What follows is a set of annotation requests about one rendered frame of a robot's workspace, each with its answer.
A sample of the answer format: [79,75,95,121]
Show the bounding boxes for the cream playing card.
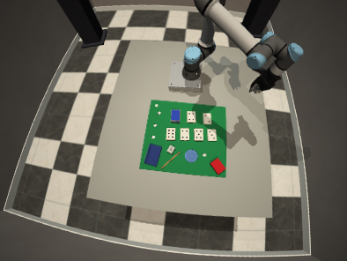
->
[194,129,203,140]
[207,129,217,141]
[166,128,175,140]
[187,111,196,123]
[181,128,189,140]
[203,113,211,124]

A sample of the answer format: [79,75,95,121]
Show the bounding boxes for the red rectangular tile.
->
[210,158,225,175]

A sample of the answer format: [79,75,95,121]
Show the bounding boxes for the green felt table surface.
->
[139,100,226,177]

